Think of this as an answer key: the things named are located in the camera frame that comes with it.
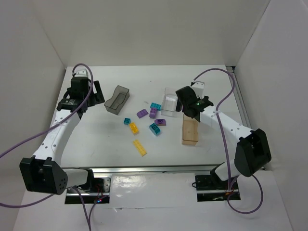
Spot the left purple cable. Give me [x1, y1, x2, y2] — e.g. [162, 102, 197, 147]
[0, 63, 106, 231]

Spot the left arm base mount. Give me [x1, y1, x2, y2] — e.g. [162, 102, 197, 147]
[64, 176, 111, 205]

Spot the dark smoky plastic container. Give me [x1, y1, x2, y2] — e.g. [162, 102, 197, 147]
[104, 85, 130, 115]

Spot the purple cable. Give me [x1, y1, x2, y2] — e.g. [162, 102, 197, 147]
[193, 68, 263, 214]
[0, 63, 106, 231]

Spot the clear plastic container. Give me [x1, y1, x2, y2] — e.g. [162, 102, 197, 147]
[161, 87, 180, 117]

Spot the aluminium front rail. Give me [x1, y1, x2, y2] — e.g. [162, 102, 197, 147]
[60, 164, 227, 176]

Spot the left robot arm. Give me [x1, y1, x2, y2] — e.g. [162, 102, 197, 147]
[19, 69, 105, 195]

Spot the yellow long lego plate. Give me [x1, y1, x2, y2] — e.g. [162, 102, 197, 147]
[132, 140, 147, 156]

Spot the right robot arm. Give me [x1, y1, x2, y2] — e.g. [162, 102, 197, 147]
[176, 86, 271, 181]

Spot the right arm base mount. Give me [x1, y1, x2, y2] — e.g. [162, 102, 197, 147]
[192, 175, 241, 202]

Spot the small teal lego brick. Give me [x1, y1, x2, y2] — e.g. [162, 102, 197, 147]
[124, 118, 131, 125]

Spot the teal curved lego brick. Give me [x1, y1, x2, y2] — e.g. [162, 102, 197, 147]
[149, 123, 161, 136]

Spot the purple curved lego brick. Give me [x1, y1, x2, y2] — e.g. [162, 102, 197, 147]
[137, 109, 148, 118]

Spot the purple lego brick with hole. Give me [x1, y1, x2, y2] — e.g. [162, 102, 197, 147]
[154, 119, 167, 126]

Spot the yellow small lego brick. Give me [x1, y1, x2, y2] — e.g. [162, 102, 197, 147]
[128, 122, 139, 134]

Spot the wooden tan container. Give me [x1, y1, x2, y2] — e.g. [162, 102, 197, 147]
[181, 114, 199, 146]

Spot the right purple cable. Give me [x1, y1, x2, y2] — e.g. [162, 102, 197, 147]
[193, 68, 263, 214]

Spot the purple square lego brick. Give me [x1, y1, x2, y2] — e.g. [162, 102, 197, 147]
[149, 107, 157, 119]

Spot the aluminium side rail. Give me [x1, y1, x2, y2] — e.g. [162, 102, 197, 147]
[226, 66, 258, 130]

